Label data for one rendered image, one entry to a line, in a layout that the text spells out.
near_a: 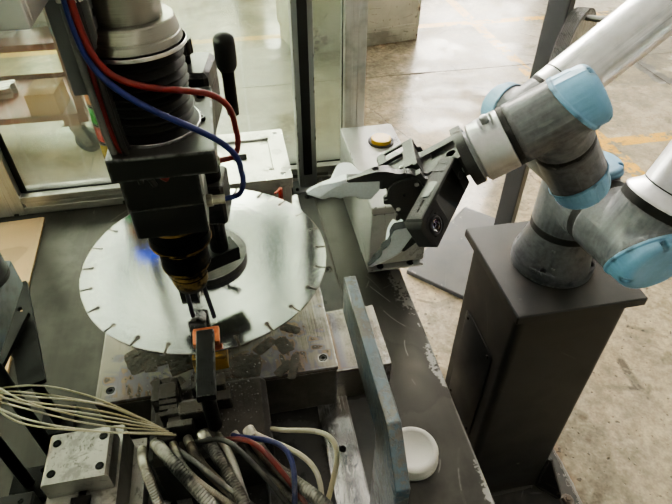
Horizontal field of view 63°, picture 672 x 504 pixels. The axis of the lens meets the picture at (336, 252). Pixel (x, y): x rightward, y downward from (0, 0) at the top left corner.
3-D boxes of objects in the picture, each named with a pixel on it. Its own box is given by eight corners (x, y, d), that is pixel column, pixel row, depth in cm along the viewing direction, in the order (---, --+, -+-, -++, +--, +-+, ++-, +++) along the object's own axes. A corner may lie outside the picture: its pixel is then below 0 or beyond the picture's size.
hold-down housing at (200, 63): (196, 202, 64) (159, 26, 51) (237, 201, 65) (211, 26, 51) (188, 232, 60) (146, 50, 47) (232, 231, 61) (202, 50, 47)
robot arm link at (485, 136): (527, 177, 65) (500, 125, 60) (491, 194, 67) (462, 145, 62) (512, 144, 71) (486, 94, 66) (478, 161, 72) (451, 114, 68)
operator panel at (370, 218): (339, 188, 123) (339, 128, 113) (386, 182, 125) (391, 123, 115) (368, 272, 103) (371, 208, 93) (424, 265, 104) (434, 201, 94)
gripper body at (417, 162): (399, 196, 78) (478, 155, 73) (405, 235, 71) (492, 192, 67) (371, 157, 73) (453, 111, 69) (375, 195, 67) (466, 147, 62)
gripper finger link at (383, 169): (344, 194, 70) (412, 196, 70) (345, 202, 69) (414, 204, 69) (347, 162, 67) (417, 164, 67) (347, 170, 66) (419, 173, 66)
